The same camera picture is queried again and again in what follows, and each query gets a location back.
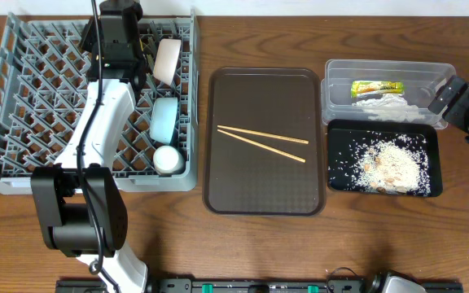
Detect pink white bowl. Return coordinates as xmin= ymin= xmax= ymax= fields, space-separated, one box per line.
xmin=153 ymin=39 xmax=182 ymax=85

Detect light blue bowl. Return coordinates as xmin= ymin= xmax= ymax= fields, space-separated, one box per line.
xmin=149 ymin=98 xmax=178 ymax=145

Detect small white green cup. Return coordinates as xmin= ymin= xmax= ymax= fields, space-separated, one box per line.
xmin=153 ymin=146 xmax=185 ymax=176

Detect wooden chopstick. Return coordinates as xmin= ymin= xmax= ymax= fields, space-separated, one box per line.
xmin=217 ymin=129 xmax=306 ymax=163
xmin=217 ymin=125 xmax=309 ymax=144

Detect green orange snack wrapper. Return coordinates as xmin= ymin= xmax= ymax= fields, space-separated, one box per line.
xmin=350 ymin=81 xmax=405 ymax=98

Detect white tissue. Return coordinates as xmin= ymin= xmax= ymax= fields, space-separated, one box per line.
xmin=353 ymin=94 xmax=425 ymax=122

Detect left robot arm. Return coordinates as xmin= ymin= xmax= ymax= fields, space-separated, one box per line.
xmin=30 ymin=1 xmax=150 ymax=292

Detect black waste tray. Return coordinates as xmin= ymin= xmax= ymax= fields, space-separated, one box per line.
xmin=327 ymin=120 xmax=443 ymax=197

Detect clear plastic waste bin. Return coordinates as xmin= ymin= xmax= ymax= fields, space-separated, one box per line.
xmin=321 ymin=59 xmax=455 ymax=129

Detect grey plastic dish rack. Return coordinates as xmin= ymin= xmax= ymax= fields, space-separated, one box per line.
xmin=0 ymin=15 xmax=200 ymax=195

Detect dark brown serving tray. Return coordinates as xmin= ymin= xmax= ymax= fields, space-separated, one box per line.
xmin=203 ymin=68 xmax=327 ymax=216

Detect spilled rice food scraps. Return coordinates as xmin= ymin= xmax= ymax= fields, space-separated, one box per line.
xmin=328 ymin=131 xmax=431 ymax=196

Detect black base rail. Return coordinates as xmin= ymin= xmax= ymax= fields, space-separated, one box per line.
xmin=54 ymin=271 xmax=464 ymax=293

